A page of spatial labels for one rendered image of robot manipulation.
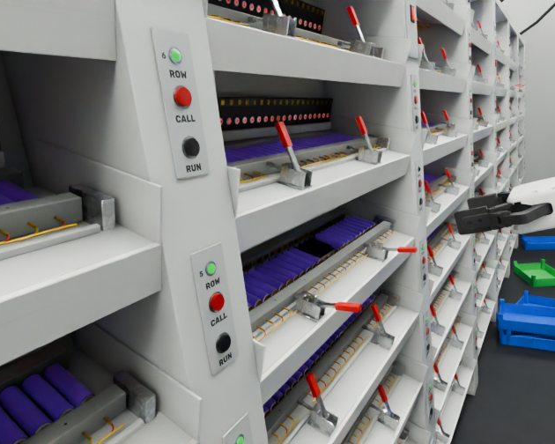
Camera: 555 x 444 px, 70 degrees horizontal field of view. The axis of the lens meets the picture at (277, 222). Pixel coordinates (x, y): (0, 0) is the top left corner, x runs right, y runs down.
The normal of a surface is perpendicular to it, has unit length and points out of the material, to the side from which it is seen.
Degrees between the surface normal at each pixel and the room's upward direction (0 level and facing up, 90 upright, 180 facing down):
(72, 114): 90
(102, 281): 107
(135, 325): 90
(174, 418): 90
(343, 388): 17
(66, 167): 90
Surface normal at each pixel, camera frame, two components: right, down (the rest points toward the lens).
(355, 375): 0.12, -0.92
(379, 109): -0.56, 0.24
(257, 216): 0.82, 0.30
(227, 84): 0.82, 0.02
